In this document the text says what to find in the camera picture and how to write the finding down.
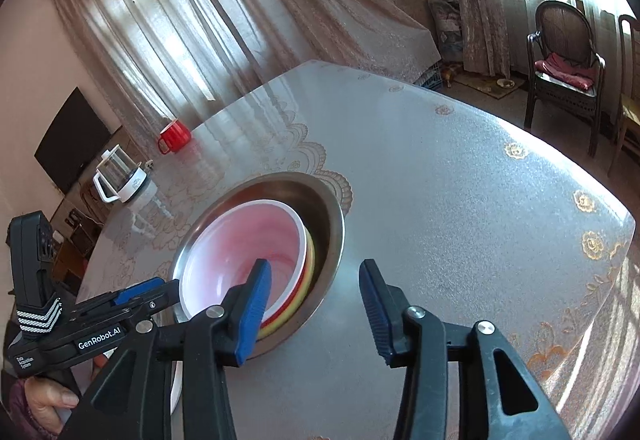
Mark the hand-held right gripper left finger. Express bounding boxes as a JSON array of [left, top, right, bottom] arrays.
[[57, 259, 273, 440]]

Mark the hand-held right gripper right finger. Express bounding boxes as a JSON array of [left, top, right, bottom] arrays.
[[359, 259, 571, 440]]

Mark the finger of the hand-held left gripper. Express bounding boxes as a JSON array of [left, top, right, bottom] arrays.
[[122, 292, 181, 322], [70, 277, 180, 316]]

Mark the yellow plastic bowl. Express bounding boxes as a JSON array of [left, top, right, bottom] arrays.
[[259, 230, 319, 339]]

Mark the red plastic bowl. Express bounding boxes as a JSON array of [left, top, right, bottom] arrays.
[[177, 200, 307, 321]]

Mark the large floral pink-rimmed plate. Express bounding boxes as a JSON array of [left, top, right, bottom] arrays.
[[169, 360, 183, 417]]

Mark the stainless steel bowl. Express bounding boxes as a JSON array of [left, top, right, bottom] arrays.
[[171, 172, 346, 360]]

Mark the person's left hand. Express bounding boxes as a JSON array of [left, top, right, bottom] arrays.
[[22, 380, 81, 440]]

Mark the low wooden cabinet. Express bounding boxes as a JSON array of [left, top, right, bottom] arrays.
[[50, 200, 103, 293]]

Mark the white glass electric kettle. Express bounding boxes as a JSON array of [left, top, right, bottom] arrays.
[[93, 146, 151, 205]]

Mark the red mug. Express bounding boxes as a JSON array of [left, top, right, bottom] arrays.
[[158, 119, 191, 155]]

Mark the patterned floor mat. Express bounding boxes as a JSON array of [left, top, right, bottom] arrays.
[[452, 69, 527, 99]]

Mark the wide beige lace curtain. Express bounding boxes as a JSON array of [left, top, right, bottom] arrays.
[[47, 0, 442, 131]]

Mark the printed pillow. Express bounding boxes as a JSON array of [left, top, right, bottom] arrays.
[[427, 0, 464, 62]]

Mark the pink seat cushion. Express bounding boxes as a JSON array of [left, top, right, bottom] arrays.
[[534, 52, 599, 91]]

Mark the light wooden chair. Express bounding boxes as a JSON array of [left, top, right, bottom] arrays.
[[607, 14, 640, 177]]

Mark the dark oval-back armchair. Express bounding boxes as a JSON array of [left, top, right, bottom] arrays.
[[524, 0, 607, 157]]

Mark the black wall television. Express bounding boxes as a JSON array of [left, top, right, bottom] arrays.
[[34, 87, 112, 195]]

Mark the dark wire crate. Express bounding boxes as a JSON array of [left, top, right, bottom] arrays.
[[415, 60, 444, 92]]

